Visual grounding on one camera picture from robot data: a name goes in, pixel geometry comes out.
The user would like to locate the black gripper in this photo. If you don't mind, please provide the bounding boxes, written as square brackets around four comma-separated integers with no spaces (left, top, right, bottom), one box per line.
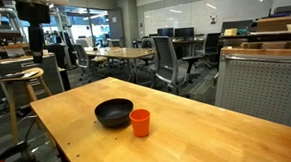
[15,0,53,66]

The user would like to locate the orange plastic cup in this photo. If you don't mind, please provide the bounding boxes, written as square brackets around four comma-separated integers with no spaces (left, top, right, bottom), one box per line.
[129,108,152,139]

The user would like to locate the black bowl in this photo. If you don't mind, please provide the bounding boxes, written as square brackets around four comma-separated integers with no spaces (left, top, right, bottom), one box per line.
[93,97,136,130]

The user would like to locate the dark high-back chair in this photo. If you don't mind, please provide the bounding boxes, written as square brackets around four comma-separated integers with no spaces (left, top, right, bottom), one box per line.
[45,43,72,93]

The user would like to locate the metal storage shelf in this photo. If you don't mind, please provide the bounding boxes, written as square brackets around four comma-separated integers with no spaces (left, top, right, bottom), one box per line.
[0,0,30,64]

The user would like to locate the gray cabinet with wooden top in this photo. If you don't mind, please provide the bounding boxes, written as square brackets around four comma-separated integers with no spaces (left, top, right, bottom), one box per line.
[0,52,67,110]

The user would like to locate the dark flat device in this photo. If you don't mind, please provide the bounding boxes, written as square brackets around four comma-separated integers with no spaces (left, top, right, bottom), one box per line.
[4,71,27,79]

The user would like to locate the wooden stool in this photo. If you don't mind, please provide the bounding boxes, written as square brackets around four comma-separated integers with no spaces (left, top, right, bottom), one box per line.
[0,66,57,147]

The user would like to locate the gray door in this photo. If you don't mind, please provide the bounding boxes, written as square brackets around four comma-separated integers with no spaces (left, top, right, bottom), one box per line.
[107,8,125,41]

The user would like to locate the wooden conference table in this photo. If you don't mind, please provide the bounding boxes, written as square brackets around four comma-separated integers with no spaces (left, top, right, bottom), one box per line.
[85,43,159,87]

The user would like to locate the black tripod stand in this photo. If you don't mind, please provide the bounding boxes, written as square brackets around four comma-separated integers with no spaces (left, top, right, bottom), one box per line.
[0,120,42,162]

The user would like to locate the small black computer monitor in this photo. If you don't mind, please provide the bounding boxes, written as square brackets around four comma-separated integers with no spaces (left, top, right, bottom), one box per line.
[157,26,175,38]
[174,26,195,39]

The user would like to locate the gray mesh office chair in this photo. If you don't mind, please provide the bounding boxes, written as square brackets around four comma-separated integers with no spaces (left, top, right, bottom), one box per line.
[148,33,206,99]

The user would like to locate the glass whiteboard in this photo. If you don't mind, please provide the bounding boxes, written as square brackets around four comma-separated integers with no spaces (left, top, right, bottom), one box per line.
[142,0,278,39]

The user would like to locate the black office chair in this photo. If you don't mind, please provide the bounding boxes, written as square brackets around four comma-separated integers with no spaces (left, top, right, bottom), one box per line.
[194,32,224,71]

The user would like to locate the small picture on whiteboard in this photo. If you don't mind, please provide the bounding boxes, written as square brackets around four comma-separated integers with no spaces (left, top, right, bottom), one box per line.
[209,14,219,26]

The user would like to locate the large black computer monitor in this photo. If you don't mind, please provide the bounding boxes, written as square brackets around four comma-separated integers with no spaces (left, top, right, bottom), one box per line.
[220,19,255,34]

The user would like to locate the dark long desk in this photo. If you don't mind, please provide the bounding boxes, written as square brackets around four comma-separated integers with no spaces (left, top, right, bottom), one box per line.
[218,31,291,46]

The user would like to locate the gray perforated metal cart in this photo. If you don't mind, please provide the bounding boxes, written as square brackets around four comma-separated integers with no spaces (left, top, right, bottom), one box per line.
[212,42,291,133]

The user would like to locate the wooden crate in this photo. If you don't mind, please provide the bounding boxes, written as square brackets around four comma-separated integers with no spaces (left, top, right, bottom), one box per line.
[254,15,291,33]

